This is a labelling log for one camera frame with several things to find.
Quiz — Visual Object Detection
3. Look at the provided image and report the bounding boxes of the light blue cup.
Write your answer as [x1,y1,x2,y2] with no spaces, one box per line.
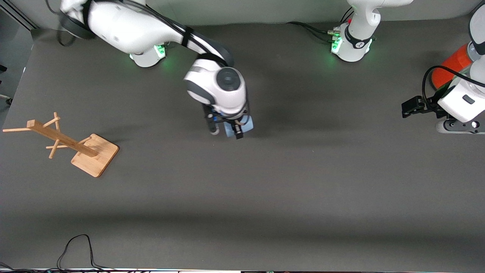
[223,116,254,138]

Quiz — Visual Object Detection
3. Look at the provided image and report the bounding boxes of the orange cylinder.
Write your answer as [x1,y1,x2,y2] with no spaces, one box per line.
[431,43,474,91]

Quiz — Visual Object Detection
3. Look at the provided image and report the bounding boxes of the dark grey table cloth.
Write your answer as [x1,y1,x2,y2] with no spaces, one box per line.
[0,17,485,272]

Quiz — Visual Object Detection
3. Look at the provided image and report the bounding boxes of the wooden mug tree stand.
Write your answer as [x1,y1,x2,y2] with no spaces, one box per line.
[3,112,120,178]

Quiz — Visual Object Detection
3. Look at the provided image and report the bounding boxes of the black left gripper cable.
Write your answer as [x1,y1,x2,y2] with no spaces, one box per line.
[421,65,485,111]

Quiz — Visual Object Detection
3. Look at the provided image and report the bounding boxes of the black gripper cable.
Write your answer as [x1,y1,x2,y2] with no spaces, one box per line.
[45,0,232,67]
[421,65,485,111]

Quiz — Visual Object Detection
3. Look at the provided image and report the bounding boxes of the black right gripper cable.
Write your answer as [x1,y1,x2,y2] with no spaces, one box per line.
[45,0,232,67]

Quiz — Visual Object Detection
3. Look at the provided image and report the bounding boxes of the black left arm base cables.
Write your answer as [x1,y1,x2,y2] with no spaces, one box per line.
[286,7,355,43]

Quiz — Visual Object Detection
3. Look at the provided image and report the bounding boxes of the black loose cable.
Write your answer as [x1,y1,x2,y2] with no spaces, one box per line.
[57,234,115,272]

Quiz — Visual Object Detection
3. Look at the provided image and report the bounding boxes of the black aluminium frame rail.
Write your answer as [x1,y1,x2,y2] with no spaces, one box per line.
[0,0,39,31]

